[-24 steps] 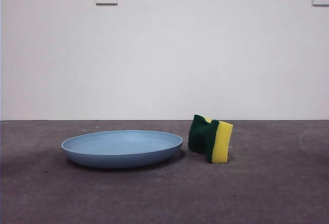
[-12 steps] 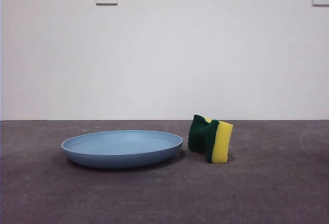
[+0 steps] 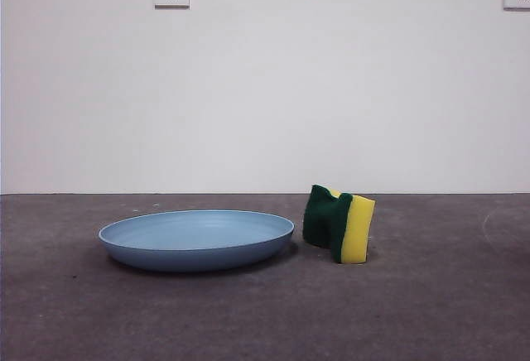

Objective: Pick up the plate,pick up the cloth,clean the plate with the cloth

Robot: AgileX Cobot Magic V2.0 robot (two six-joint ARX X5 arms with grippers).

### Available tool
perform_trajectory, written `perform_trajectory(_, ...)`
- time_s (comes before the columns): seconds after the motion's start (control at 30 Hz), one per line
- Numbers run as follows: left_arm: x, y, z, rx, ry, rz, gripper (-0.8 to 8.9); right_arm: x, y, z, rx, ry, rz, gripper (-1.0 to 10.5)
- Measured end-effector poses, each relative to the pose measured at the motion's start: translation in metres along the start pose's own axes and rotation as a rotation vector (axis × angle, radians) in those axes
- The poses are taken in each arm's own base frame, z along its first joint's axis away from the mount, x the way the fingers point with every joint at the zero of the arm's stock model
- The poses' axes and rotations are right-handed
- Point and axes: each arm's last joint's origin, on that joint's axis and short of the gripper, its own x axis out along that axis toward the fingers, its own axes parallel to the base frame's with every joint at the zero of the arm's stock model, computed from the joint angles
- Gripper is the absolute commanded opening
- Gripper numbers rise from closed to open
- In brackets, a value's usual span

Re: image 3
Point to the blue round plate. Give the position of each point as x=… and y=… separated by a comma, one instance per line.
x=194, y=241

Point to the yellow and green sponge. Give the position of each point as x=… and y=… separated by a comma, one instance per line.
x=352, y=228

